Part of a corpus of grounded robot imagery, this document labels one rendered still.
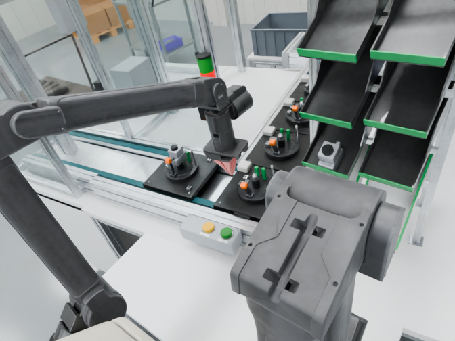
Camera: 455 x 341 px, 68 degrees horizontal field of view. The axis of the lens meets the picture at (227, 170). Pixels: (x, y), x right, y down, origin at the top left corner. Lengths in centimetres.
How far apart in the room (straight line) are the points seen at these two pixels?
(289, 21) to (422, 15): 262
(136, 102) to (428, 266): 95
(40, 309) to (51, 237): 197
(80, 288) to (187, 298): 51
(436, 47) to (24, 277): 269
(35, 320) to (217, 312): 165
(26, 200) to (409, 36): 75
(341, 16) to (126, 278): 102
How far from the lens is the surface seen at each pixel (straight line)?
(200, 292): 115
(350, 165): 95
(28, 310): 266
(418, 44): 78
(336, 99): 89
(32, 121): 56
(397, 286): 115
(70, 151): 191
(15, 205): 61
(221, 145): 82
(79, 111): 61
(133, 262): 130
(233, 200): 121
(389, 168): 95
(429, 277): 119
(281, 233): 27
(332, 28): 84
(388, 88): 90
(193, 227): 118
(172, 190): 132
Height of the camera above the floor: 183
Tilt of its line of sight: 40 degrees down
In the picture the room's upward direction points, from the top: 13 degrees counter-clockwise
